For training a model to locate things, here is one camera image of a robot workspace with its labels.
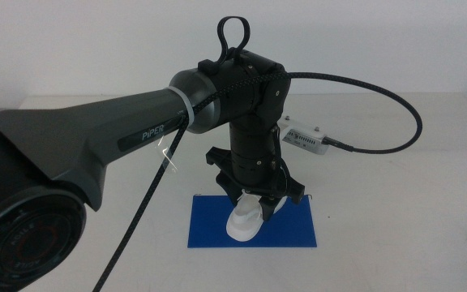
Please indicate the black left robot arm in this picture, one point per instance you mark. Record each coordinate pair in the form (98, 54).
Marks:
(75, 130)

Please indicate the blue rectangular mat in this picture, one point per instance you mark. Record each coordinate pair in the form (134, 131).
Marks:
(209, 227)

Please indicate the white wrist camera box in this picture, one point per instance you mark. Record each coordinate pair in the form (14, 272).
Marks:
(304, 138)

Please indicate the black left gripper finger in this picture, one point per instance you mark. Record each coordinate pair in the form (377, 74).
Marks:
(269, 209)
(228, 188)

